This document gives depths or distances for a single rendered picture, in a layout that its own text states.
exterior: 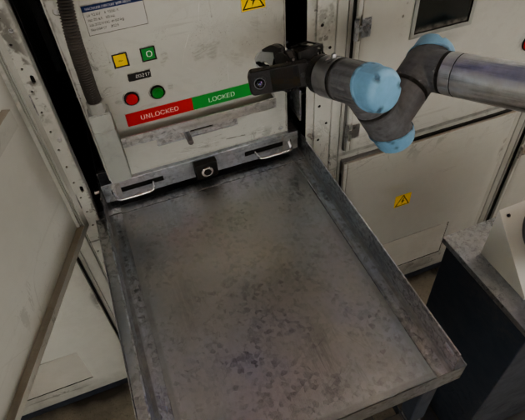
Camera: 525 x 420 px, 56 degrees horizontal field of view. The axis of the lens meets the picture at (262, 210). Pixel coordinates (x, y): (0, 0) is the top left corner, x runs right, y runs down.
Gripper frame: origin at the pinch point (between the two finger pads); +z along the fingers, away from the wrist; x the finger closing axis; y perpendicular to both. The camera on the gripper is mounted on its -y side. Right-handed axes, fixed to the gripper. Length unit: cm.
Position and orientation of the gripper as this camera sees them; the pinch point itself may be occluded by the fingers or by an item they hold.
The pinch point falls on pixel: (256, 62)
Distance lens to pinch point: 108.5
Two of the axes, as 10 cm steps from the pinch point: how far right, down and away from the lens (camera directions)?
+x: -1.6, -8.3, -5.3
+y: 8.2, -4.1, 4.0
